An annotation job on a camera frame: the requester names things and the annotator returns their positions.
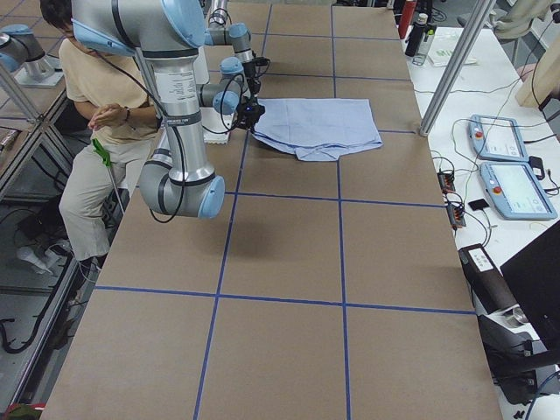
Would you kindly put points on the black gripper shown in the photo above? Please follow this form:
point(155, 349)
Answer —
point(252, 75)
point(248, 115)

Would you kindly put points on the light blue striped shirt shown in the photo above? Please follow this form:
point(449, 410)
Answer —
point(318, 130)

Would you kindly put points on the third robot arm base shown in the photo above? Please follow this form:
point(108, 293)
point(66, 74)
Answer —
point(23, 55)

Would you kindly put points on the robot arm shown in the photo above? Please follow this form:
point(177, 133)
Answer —
point(178, 179)
point(220, 31)

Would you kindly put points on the seated person in beige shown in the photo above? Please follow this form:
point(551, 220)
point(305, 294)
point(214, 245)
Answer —
point(107, 90)

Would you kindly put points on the red bottle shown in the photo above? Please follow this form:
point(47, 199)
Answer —
point(408, 9)

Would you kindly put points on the black water bottle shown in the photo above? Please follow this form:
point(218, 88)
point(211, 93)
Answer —
point(415, 35)

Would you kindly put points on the clear water bottle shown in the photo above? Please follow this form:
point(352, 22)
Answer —
point(424, 45)

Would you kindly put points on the upper teach pendant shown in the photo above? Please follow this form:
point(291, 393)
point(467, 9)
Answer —
point(496, 138)

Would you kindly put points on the teach pendant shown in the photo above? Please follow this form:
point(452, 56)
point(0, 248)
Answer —
point(515, 192)
point(496, 138)

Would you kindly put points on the black smartphone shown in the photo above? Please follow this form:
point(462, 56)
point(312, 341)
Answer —
point(478, 204)

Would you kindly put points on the lower teach pendant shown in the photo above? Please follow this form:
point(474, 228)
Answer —
point(515, 192)

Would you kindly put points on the brown cylinder device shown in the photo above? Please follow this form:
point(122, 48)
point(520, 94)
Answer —
point(485, 279)

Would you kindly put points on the black monitor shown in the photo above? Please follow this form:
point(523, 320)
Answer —
point(532, 275)

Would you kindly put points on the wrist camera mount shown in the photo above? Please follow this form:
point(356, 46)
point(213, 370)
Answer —
point(261, 62)
point(250, 108)

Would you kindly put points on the aluminium frame post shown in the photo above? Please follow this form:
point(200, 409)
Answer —
point(469, 35)

